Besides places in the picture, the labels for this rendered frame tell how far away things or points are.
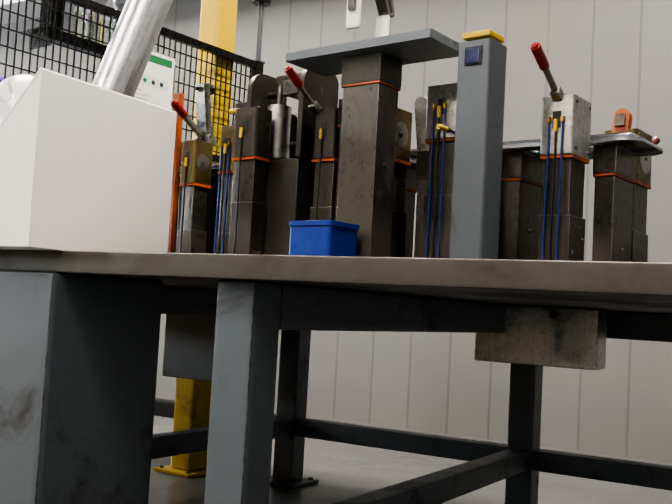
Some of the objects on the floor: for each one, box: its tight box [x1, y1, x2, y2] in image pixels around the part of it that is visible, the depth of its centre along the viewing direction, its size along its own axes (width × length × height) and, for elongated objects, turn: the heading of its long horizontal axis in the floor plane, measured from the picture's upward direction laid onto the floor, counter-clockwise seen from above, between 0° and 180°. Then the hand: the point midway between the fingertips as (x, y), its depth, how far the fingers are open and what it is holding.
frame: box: [151, 279, 672, 504], centre depth 232 cm, size 256×161×66 cm
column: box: [0, 270, 163, 504], centre depth 180 cm, size 31×31×66 cm
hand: (367, 33), depth 186 cm, fingers open, 13 cm apart
